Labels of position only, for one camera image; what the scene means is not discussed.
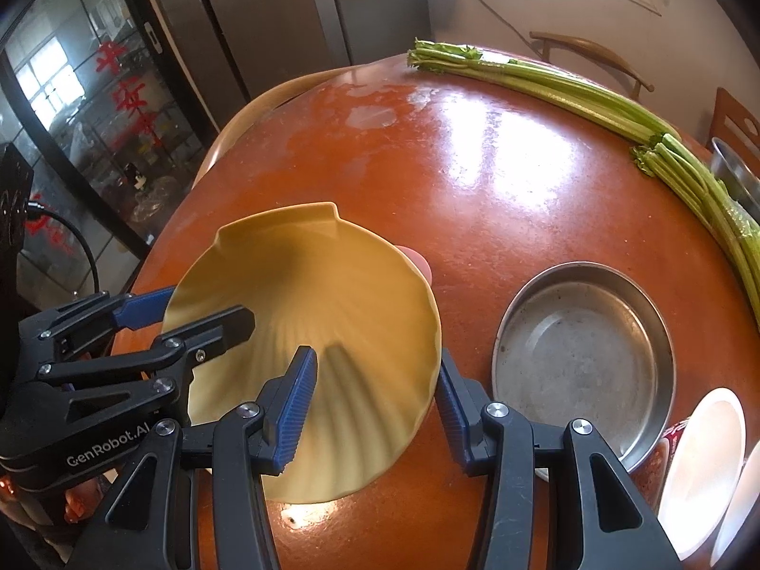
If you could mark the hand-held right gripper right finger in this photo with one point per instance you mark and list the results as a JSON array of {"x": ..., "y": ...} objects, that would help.
[{"x": 454, "y": 421}]

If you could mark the glass door with red decorations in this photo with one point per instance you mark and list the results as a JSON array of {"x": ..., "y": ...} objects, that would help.
[{"x": 89, "y": 130}]

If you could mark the grey refrigerator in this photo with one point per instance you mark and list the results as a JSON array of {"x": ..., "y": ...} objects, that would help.
[{"x": 267, "y": 18}]

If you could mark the person's left hand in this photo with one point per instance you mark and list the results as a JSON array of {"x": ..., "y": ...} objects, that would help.
[{"x": 77, "y": 502}]

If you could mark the wooden chair with curved back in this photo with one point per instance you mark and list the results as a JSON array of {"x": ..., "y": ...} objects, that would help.
[{"x": 585, "y": 47}]

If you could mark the wooden chair with cutout back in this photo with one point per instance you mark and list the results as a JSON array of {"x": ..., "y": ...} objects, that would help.
[{"x": 733, "y": 119}]

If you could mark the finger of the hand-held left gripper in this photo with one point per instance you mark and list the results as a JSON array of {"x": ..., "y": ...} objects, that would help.
[
  {"x": 142, "y": 309},
  {"x": 222, "y": 329}
]

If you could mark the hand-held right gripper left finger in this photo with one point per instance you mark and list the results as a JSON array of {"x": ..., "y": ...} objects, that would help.
[{"x": 292, "y": 412}]

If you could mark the pink round object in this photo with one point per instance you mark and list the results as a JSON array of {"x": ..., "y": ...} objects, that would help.
[{"x": 415, "y": 261}]

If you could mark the small steel bowl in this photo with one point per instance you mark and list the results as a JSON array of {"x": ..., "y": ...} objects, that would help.
[{"x": 739, "y": 172}]

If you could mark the red and white paper bowl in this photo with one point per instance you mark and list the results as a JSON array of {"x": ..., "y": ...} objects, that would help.
[{"x": 700, "y": 475}]

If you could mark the yellow shell-shaped plate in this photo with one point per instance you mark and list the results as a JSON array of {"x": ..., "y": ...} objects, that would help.
[{"x": 332, "y": 297}]

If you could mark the celery bunch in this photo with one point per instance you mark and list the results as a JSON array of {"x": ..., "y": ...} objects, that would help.
[
  {"x": 706, "y": 196},
  {"x": 534, "y": 80}
]

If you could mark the light wooden chair back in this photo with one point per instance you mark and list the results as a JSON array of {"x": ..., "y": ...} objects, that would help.
[{"x": 267, "y": 101}]

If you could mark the round steel plate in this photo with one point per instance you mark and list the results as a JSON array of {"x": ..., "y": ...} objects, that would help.
[{"x": 582, "y": 368}]

